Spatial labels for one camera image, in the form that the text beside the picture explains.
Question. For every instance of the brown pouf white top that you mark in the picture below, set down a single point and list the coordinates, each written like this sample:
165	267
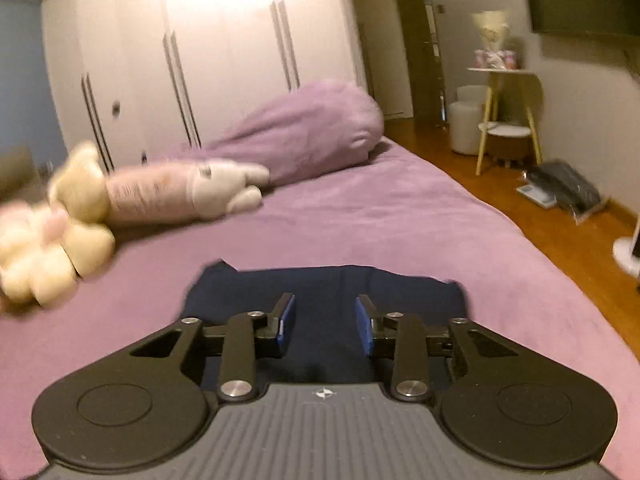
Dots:
510	142

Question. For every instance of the dark wooden door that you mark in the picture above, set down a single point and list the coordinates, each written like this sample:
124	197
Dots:
422	35

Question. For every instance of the black bag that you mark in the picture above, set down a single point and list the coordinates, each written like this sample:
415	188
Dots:
567	187

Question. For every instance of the white bathroom scale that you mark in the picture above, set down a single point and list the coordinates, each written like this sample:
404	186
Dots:
535	195

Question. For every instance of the long pink rabbit plush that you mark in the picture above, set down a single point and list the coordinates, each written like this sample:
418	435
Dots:
170	192

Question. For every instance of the cream wrapped bouquet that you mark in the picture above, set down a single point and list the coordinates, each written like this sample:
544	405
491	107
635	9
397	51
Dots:
491	35

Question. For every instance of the dark navy pants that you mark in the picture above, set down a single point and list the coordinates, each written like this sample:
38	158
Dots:
325	300

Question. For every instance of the cream flower cushion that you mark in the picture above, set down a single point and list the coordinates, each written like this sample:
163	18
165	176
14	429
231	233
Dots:
55	250

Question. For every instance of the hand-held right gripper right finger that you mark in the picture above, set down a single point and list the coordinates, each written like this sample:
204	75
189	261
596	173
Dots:
363	325

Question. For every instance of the white wardrobe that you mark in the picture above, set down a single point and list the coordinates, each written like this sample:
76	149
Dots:
210	35

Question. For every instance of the white side table yellow legs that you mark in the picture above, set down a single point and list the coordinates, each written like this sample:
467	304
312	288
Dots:
500	72

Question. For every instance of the white round stand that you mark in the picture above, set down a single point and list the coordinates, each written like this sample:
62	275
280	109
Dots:
627	255

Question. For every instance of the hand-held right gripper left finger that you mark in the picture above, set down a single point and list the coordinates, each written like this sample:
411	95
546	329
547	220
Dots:
286	322

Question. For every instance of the purple pillow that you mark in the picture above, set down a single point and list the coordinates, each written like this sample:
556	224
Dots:
310	125

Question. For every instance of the white cylindrical stool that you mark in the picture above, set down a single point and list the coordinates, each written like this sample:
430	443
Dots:
467	120

